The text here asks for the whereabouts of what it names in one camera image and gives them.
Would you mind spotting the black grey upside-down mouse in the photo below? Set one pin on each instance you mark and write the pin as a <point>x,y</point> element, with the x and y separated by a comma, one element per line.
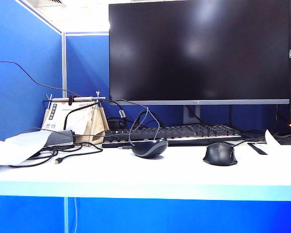
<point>149,149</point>

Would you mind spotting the black computer mouse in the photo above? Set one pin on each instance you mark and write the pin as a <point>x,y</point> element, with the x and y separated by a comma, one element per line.
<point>219,155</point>

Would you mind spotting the black power adapter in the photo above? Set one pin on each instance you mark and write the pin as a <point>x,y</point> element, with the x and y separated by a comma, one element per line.
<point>115,123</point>

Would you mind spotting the black mechanical keyboard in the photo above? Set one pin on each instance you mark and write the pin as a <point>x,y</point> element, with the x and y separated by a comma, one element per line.
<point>184,134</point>

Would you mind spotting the kraft paper desk calendar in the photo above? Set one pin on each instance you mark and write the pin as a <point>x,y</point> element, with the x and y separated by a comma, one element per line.
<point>75,119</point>

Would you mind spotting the large black computer monitor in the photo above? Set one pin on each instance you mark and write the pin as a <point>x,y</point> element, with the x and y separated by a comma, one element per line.
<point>198,48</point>

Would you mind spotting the grey black flat device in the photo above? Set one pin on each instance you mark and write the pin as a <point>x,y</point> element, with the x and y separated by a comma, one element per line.
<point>59,138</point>

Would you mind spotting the black flat strip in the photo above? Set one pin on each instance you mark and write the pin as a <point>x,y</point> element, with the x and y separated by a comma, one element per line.
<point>258,148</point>

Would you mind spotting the white paper sheet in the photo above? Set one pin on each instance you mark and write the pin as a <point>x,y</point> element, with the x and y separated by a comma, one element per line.
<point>271,139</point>
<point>14,149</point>

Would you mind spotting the white paper sheet left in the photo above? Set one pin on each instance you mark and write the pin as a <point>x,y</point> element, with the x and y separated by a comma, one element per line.
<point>14,149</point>

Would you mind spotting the silver partition post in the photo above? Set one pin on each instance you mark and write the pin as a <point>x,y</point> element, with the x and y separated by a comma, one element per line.
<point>66,216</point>
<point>64,63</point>

